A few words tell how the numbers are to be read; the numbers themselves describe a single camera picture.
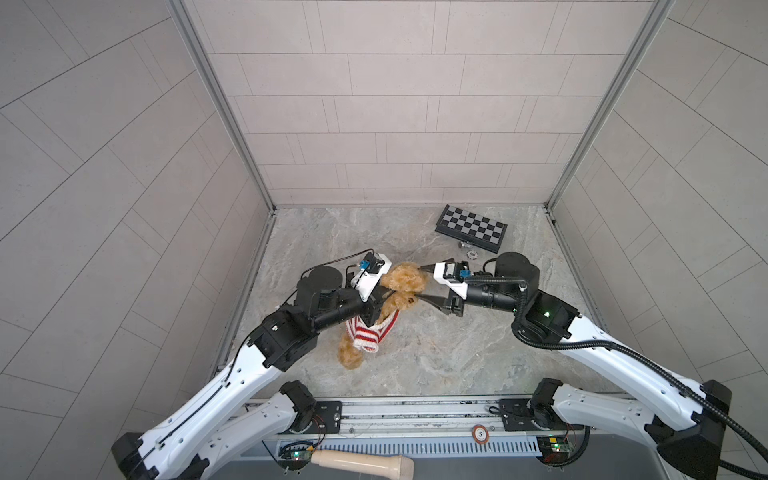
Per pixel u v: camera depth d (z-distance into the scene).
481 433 0.69
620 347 0.43
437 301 0.55
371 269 0.52
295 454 0.65
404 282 0.58
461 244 1.03
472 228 1.06
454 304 0.54
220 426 0.41
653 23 0.72
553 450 0.68
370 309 0.55
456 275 0.49
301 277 0.46
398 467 0.62
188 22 0.72
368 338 0.58
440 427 0.71
